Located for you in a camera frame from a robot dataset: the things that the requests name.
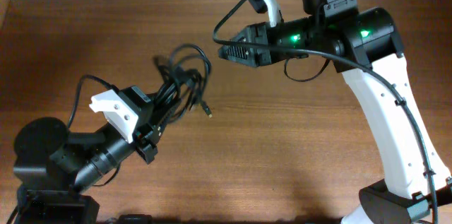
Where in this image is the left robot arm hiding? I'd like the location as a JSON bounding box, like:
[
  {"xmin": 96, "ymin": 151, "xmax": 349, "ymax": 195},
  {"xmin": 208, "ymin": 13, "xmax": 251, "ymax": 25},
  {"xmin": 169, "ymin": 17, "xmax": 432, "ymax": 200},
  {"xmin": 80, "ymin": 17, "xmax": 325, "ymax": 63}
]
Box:
[{"xmin": 8, "ymin": 117, "xmax": 162, "ymax": 223}]

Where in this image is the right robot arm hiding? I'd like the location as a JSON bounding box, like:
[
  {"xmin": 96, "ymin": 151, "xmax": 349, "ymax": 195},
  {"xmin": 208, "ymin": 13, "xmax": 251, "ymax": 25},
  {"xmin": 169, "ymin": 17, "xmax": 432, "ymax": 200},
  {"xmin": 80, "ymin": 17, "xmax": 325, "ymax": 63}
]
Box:
[{"xmin": 218, "ymin": 0, "xmax": 451, "ymax": 223}]

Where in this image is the black usb cable bundle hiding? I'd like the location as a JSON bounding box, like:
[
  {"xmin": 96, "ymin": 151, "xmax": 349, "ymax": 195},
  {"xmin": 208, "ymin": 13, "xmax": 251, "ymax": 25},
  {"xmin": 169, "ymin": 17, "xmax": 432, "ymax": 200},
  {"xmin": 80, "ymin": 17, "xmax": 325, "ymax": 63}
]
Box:
[{"xmin": 150, "ymin": 42, "xmax": 213, "ymax": 126}]

